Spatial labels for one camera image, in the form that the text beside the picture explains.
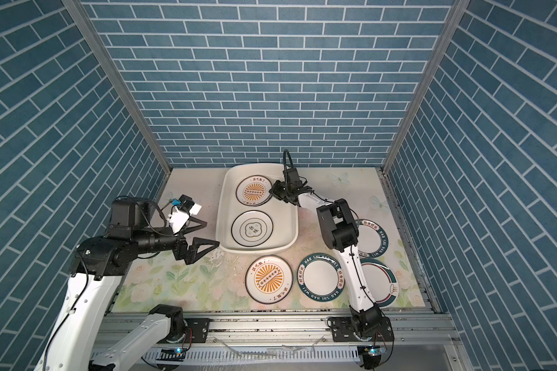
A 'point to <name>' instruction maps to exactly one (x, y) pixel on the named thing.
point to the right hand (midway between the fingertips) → (267, 187)
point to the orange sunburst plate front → (268, 279)
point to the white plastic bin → (284, 216)
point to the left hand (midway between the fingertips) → (210, 233)
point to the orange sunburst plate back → (253, 190)
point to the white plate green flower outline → (252, 228)
